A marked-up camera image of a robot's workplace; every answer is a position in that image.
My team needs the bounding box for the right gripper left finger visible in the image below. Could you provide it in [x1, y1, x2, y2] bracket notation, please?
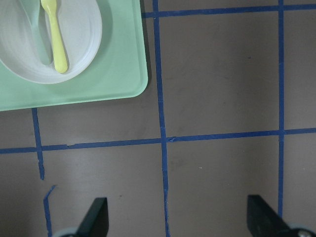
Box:
[55, 197, 109, 237]

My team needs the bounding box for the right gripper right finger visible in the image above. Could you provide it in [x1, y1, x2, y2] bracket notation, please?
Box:
[247, 195, 316, 237]

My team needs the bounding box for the yellow plastic fork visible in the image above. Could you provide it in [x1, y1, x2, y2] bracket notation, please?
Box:
[40, 0, 68, 74]

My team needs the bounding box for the cream round plate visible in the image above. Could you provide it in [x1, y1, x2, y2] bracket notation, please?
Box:
[0, 0, 103, 84]

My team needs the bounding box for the light green tray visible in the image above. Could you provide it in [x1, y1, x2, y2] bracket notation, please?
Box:
[0, 0, 148, 111]

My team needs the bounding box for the sage green plastic spoon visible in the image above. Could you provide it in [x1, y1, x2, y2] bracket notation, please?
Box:
[20, 0, 53, 65]

